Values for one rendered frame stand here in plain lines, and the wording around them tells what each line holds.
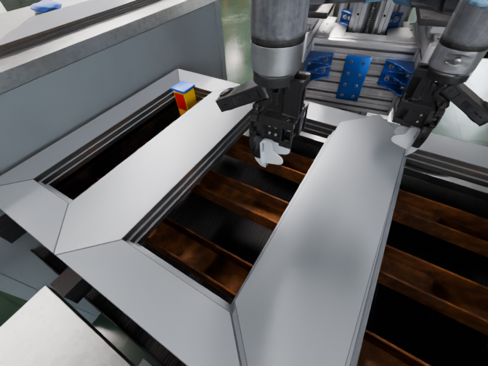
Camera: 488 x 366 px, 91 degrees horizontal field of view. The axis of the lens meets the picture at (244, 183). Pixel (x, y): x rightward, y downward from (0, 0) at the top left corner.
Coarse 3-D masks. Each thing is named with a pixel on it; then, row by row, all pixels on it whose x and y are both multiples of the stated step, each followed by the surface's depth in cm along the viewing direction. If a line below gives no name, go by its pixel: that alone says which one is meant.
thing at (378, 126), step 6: (354, 120) 70; (360, 120) 70; (366, 120) 70; (372, 120) 70; (360, 126) 68; (366, 126) 68; (372, 126) 68; (378, 126) 68; (384, 126) 68; (390, 126) 68; (378, 132) 66; (384, 132) 66; (390, 132) 66
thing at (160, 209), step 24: (168, 96) 88; (144, 120) 81; (312, 120) 72; (96, 144) 71; (72, 168) 66; (192, 168) 61; (432, 168) 61; (456, 168) 59; (480, 168) 57; (168, 192) 56; (144, 216) 52; (384, 240) 48; (168, 264) 47; (240, 288) 43; (360, 312) 38; (240, 336) 36; (360, 336) 37; (240, 360) 34
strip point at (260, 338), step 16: (240, 304) 39; (240, 320) 38; (256, 320) 38; (256, 336) 36; (272, 336) 36; (288, 336) 36; (256, 352) 35; (272, 352) 35; (288, 352) 35; (304, 352) 35
